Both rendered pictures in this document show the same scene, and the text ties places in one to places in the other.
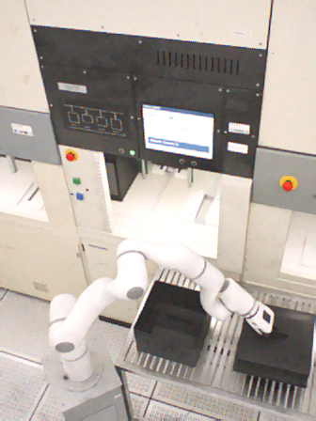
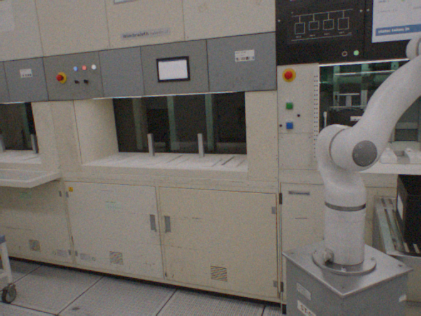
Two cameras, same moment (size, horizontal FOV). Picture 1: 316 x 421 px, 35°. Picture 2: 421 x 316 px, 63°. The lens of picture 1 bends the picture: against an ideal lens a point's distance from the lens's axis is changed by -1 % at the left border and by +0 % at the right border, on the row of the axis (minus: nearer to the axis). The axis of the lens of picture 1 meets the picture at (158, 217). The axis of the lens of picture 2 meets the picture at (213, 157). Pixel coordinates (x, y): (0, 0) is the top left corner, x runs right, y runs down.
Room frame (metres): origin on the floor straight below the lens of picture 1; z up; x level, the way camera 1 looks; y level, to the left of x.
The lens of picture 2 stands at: (0.08, 0.79, 1.33)
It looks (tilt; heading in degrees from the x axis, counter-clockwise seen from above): 12 degrees down; 359
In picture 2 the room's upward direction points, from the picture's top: 3 degrees counter-clockwise
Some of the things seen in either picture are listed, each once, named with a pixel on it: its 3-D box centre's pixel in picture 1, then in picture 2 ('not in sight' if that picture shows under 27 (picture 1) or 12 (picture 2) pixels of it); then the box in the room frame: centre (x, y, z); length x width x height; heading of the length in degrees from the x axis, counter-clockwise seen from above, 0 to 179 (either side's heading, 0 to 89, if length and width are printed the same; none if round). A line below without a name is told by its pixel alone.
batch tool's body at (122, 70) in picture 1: (181, 175); (366, 136); (2.07, -0.14, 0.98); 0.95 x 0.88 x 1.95; 158
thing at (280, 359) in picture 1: (276, 339); not in sight; (1.07, -0.44, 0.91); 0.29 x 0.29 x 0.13; 71
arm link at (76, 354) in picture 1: (67, 324); (340, 163); (1.11, 0.38, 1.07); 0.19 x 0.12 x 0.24; 5
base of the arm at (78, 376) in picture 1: (76, 359); (344, 232); (1.07, 0.38, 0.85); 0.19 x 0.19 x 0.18
